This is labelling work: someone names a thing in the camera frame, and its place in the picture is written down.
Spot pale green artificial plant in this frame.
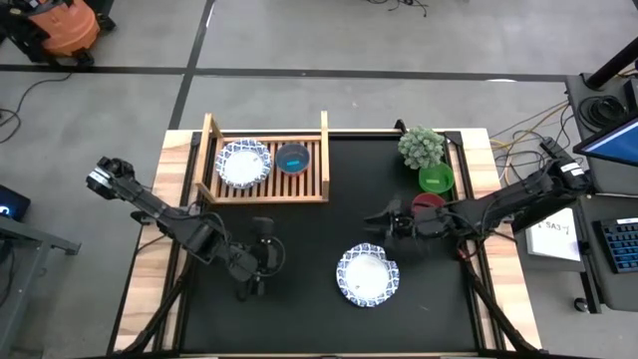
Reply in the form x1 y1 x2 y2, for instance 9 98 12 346
397 126 446 171

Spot red plastic bowl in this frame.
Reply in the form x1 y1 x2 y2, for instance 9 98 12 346
411 191 448 216

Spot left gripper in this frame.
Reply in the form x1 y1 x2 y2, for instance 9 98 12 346
237 215 283 300

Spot black keyboard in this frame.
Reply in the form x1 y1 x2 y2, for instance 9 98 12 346
592 216 638 274

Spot wooden slatted shelf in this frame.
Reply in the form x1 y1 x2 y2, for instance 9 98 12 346
193 110 331 205

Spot grey side table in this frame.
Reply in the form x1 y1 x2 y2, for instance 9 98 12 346
0 213 84 359

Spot blue plastic bowl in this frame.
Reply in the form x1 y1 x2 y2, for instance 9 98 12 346
274 143 312 178

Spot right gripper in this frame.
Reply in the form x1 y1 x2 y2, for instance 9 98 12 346
363 195 450 241

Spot grey desk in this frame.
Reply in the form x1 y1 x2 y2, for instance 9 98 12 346
565 73 638 314

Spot black table mat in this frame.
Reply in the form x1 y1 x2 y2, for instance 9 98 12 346
181 132 479 353

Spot black device with blue light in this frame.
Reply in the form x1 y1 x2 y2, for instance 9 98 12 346
0 183 32 223

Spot blue patterned paper plate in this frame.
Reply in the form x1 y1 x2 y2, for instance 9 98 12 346
214 138 274 190
335 242 401 308

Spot coiled black cable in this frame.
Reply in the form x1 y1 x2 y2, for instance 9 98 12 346
577 94 630 132

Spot yellow floor cables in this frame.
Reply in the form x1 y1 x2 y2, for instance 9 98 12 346
490 102 572 198

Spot green plastic bowl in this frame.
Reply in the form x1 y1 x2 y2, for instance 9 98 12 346
418 162 456 194

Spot black tangled floor cables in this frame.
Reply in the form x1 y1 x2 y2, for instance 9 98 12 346
366 0 430 19

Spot orange shop vacuum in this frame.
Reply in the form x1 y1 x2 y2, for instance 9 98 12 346
27 0 102 58

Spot white paper sheet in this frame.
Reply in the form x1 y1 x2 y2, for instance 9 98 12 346
524 218 582 263

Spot black floor cable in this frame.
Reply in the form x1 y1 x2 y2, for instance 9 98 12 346
0 73 72 146

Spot black power strip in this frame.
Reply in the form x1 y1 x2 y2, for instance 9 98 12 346
539 137 562 157

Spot monitor with blue screen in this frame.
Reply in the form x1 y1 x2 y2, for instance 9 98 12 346
572 117 638 169

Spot black cable bundle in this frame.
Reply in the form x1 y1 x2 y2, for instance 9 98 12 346
456 238 537 356
119 268 200 356

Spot black pole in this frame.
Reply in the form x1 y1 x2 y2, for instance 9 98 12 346
585 37 638 92

